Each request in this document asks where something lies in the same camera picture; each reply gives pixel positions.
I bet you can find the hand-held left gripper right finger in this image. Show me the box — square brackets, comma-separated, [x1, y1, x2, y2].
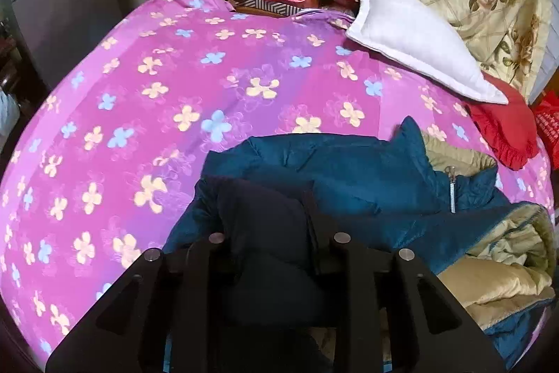
[305, 208, 504, 373]

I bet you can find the red ruffled pillow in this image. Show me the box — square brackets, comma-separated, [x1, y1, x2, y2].
[465, 73, 542, 171]

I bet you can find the white pillow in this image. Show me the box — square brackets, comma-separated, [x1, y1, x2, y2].
[346, 0, 510, 105]

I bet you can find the red shopping bag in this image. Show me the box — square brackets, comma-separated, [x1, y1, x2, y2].
[533, 91, 559, 165]

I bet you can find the grey wardrobe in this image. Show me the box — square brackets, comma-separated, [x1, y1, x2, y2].
[0, 0, 124, 103]

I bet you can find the pink floral bed sheet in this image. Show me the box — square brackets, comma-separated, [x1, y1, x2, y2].
[0, 0, 555, 365]

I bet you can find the striped box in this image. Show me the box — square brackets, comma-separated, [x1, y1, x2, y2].
[235, 0, 307, 17]

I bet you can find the white bag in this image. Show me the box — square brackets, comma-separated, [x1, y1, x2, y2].
[0, 89, 21, 138]

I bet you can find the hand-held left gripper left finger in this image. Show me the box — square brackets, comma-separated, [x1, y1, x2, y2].
[45, 233, 231, 373]

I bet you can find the teal quilted jacket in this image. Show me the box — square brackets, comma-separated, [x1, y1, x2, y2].
[161, 115, 557, 373]

